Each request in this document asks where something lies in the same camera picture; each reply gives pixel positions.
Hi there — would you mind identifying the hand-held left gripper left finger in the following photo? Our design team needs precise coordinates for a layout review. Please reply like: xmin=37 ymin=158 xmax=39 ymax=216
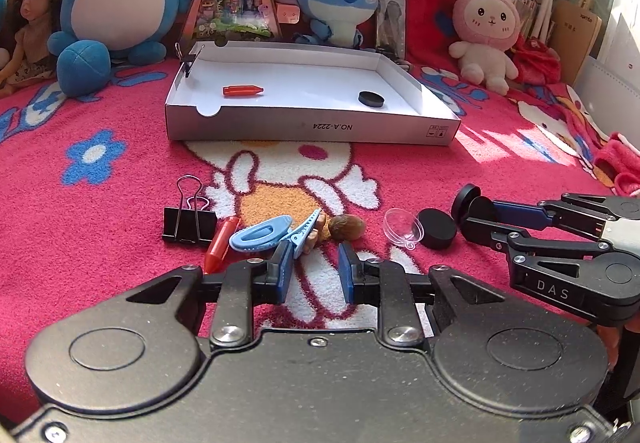
xmin=125 ymin=242 xmax=294 ymax=349

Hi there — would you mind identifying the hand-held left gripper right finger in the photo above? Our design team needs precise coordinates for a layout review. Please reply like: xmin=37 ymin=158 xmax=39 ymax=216
xmin=339 ymin=243 xmax=506 ymax=349

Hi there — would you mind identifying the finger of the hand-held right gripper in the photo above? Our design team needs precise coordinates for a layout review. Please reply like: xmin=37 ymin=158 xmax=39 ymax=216
xmin=492 ymin=193 xmax=640 ymax=241
xmin=451 ymin=186 xmax=611 ymax=321

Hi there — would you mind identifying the brown walnut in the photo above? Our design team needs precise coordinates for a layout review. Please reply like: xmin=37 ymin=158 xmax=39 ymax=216
xmin=327 ymin=214 xmax=366 ymax=242

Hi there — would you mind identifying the blue oval hair clip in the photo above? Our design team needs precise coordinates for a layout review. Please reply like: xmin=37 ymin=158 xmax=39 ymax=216
xmin=229 ymin=216 xmax=293 ymax=252

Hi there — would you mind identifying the red pointed plastic cap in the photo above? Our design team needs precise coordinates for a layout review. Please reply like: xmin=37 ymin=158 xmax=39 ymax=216
xmin=203 ymin=216 xmax=241 ymax=274
xmin=222 ymin=84 xmax=264 ymax=98

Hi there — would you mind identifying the clear plastic dome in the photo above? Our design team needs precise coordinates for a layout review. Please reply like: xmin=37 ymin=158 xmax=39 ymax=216
xmin=383 ymin=208 xmax=423 ymax=251

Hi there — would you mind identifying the large black binder clip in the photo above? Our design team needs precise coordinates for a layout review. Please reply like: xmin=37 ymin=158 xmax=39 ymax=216
xmin=162 ymin=176 xmax=217 ymax=245

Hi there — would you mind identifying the white cardboard box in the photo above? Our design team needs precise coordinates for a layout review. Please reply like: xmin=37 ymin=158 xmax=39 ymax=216
xmin=165 ymin=40 xmax=462 ymax=145

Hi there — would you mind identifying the red plastic bag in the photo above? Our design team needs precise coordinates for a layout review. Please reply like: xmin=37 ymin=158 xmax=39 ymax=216
xmin=510 ymin=37 xmax=551 ymax=84

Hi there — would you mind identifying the pink rabbit plush toy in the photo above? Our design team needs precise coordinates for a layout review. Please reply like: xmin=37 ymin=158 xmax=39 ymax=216
xmin=448 ymin=0 xmax=522 ymax=96

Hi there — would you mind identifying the black smartphone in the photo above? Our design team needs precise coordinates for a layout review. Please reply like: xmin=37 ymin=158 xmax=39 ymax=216
xmin=375 ymin=0 xmax=407 ymax=61

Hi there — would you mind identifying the small black binder clip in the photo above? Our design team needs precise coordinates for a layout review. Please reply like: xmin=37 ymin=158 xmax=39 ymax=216
xmin=174 ymin=43 xmax=205 ymax=78

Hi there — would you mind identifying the blue alien plush toy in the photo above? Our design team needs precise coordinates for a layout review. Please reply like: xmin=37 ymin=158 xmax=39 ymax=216
xmin=267 ymin=0 xmax=383 ymax=49

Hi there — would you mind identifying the brown haired doll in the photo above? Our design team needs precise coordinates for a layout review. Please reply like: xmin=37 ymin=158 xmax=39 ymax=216
xmin=0 ymin=0 xmax=68 ymax=99

